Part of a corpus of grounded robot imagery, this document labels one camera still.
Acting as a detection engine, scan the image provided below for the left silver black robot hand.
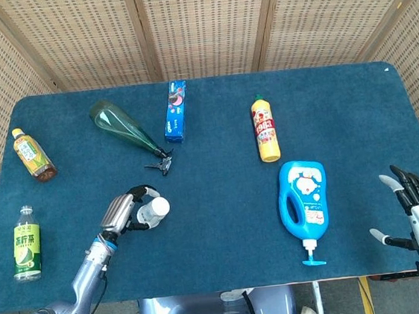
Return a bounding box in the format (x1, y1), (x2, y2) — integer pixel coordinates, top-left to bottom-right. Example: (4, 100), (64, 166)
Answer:
(96, 183), (166, 239)

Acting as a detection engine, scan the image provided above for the white floral paper cup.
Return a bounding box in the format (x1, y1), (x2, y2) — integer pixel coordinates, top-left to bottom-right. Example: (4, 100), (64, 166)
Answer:
(134, 195), (173, 230)

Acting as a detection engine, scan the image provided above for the green transparent spray bottle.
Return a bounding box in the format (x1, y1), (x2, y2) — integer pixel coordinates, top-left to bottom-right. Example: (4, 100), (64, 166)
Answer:
(87, 92), (177, 184)

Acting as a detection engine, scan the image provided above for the clear bottle with green label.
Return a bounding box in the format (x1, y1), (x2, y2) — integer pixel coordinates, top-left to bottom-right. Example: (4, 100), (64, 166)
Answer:
(6, 204), (45, 285)

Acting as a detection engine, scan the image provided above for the brown tea bottle yellow label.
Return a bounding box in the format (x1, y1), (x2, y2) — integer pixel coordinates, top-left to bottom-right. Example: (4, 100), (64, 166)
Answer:
(10, 124), (59, 186)

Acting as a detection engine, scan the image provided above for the blue carpet table mat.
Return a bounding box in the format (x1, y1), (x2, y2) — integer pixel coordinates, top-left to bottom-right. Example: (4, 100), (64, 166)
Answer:
(0, 54), (419, 314)

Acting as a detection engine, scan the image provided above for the blue cookie box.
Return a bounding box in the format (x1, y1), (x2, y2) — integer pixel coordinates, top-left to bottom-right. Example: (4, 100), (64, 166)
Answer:
(159, 79), (194, 144)

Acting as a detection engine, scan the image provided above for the blue detergent pump bottle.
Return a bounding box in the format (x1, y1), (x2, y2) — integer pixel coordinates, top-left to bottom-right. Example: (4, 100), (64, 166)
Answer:
(274, 157), (335, 270)

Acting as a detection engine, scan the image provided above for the white table leg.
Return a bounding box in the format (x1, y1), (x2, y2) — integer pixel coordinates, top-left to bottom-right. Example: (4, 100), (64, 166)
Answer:
(311, 280), (327, 314)

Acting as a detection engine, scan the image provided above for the yellow bottle with red label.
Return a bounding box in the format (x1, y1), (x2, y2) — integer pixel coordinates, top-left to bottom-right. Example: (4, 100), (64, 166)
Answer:
(249, 92), (283, 165)

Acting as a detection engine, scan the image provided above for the woven bamboo folding screen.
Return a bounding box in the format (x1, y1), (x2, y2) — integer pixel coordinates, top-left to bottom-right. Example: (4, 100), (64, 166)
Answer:
(0, 0), (419, 224)

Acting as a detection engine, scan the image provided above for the yellow floor cable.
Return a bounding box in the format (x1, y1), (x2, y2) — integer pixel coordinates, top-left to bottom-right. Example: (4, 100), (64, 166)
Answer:
(358, 275), (375, 314)

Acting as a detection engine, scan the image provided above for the black torso cable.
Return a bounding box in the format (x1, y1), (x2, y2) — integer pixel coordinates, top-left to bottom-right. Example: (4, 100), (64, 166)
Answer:
(240, 289), (259, 314)

